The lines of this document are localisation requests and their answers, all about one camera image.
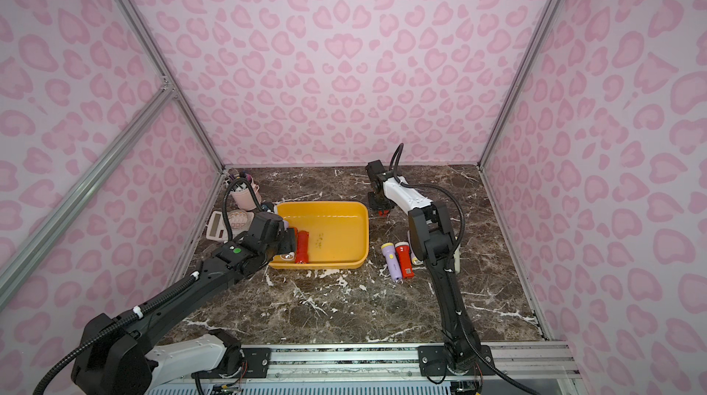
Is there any red flashlight front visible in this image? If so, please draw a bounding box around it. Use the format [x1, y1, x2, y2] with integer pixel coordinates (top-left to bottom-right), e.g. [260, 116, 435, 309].
[395, 241, 414, 279]

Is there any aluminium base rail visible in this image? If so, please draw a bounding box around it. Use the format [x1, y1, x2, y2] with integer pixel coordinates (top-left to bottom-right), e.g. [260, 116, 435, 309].
[101, 342, 587, 395]

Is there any pink pen cup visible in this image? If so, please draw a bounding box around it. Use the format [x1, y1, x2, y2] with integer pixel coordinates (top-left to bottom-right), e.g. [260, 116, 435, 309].
[228, 170, 263, 212]

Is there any pale green flashlight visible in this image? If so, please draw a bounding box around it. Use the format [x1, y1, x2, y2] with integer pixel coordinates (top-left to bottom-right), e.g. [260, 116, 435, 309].
[454, 251, 461, 275]

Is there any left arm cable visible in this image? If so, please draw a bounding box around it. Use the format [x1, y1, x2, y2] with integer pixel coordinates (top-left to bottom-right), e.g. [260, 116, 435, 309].
[32, 176, 263, 395]

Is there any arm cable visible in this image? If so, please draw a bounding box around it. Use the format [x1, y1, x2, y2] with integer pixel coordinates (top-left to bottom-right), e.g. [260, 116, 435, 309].
[32, 176, 263, 395]
[388, 143, 466, 264]

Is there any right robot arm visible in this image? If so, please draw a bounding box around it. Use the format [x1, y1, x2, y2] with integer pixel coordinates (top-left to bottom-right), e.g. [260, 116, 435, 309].
[366, 161, 493, 375]

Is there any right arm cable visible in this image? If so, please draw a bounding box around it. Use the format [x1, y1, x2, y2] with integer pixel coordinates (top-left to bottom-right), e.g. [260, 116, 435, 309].
[388, 143, 466, 264]

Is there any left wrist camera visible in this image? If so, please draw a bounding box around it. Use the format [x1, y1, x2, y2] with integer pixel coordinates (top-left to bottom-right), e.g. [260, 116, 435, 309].
[250, 212, 287, 240]

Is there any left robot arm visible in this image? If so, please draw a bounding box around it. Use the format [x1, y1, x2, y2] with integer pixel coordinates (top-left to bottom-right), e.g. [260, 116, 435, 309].
[71, 212, 298, 394]

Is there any yellow plastic tray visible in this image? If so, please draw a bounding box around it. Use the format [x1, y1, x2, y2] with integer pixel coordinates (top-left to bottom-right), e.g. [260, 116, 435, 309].
[270, 201, 369, 270]

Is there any purple flashlight front left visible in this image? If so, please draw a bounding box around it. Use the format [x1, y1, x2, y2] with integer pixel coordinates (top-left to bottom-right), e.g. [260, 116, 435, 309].
[381, 242, 403, 284]

